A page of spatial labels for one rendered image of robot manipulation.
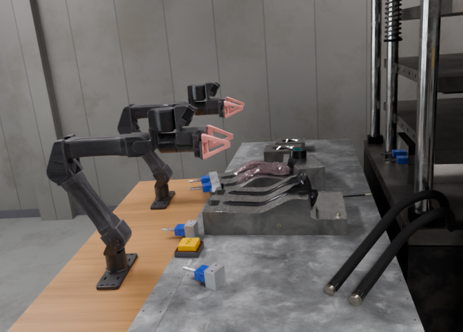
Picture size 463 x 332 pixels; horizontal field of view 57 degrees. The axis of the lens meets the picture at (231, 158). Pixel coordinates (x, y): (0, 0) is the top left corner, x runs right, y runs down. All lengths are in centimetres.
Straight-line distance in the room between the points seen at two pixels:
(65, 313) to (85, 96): 284
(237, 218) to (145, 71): 242
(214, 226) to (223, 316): 47
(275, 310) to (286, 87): 266
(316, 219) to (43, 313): 88
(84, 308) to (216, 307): 37
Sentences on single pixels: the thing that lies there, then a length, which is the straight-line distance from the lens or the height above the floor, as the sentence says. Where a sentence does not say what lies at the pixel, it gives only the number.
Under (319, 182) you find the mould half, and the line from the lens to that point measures 190.
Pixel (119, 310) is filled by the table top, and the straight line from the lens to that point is 125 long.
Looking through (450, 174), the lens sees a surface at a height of 83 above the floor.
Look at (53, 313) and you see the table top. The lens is 132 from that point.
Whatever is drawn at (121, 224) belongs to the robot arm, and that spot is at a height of 96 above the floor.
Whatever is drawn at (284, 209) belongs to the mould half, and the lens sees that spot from 148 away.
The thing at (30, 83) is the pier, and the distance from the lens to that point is 402.
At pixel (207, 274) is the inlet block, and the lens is 123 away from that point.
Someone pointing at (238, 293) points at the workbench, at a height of 80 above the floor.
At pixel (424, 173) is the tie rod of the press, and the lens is 160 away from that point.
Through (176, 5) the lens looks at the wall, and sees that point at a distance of 367.
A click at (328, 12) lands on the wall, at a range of 362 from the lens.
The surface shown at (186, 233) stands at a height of 83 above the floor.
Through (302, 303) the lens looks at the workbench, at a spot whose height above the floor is 80.
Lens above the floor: 147
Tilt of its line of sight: 16 degrees down
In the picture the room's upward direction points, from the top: 5 degrees counter-clockwise
